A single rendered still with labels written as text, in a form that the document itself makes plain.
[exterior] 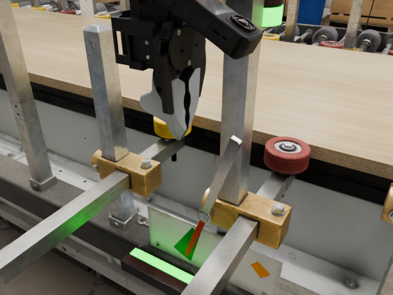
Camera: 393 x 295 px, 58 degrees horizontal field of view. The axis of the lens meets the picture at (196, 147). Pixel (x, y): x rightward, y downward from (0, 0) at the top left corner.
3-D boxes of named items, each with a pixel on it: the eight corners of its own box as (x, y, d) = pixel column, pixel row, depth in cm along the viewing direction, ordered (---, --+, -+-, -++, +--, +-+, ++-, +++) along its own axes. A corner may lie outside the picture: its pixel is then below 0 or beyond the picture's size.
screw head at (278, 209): (282, 218, 52) (283, 212, 51) (268, 213, 53) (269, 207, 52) (286, 210, 53) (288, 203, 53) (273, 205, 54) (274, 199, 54)
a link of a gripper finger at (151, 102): (151, 130, 48) (146, 63, 44) (188, 140, 46) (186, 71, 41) (136, 139, 46) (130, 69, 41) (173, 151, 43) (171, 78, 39)
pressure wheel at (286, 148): (294, 214, 64) (303, 160, 58) (253, 199, 67) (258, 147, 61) (307, 191, 69) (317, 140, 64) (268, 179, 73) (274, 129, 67)
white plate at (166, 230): (274, 306, 58) (282, 263, 53) (149, 245, 70) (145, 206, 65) (275, 303, 59) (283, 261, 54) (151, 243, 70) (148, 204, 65)
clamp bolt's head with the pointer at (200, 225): (186, 266, 64) (211, 216, 55) (175, 257, 64) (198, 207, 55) (191, 259, 65) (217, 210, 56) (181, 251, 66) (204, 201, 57)
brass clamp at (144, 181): (144, 199, 64) (141, 177, 61) (90, 177, 70) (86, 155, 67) (164, 182, 68) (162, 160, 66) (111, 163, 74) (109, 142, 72)
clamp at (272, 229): (277, 250, 53) (281, 225, 50) (200, 219, 59) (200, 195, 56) (289, 228, 57) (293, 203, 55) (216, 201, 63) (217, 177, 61)
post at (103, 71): (128, 253, 77) (97, 27, 53) (116, 247, 79) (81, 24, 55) (138, 243, 80) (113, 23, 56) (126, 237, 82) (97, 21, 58)
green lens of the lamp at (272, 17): (271, 28, 43) (273, 9, 42) (228, 23, 46) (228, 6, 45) (287, 20, 48) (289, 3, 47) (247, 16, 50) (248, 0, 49)
